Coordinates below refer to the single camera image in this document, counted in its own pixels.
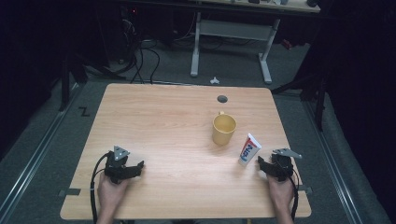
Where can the white desk frame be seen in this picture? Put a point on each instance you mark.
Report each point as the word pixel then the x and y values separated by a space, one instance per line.
pixel 233 29

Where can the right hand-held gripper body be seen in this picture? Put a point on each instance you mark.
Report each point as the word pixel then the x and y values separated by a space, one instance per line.
pixel 281 165

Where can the metal floor rail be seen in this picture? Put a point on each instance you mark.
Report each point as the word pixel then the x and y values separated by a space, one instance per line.
pixel 34 161
pixel 333 165

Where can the dark computer tower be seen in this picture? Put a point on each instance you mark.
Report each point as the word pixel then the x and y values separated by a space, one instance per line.
pixel 130 28

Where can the yellow cup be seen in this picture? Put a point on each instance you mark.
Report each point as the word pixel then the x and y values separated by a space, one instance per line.
pixel 223 130

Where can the white toothpaste tube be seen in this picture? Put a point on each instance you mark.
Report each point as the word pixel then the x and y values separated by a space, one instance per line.
pixel 249 151

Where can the small red object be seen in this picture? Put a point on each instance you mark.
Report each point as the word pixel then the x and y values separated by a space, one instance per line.
pixel 287 44

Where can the black metal stand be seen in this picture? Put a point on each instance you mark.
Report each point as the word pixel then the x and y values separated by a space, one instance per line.
pixel 314 93
pixel 65 81

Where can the person's right hand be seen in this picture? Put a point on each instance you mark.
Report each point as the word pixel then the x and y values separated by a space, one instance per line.
pixel 280 193

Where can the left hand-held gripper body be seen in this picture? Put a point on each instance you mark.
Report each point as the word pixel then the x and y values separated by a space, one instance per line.
pixel 116 165

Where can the small white floor object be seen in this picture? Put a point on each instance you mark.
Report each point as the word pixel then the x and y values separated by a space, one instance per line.
pixel 214 81

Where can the person's left hand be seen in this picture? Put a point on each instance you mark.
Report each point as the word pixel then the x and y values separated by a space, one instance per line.
pixel 109 193

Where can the grey table bracket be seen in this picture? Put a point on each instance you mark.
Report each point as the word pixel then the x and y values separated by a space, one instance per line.
pixel 306 190
pixel 70 192

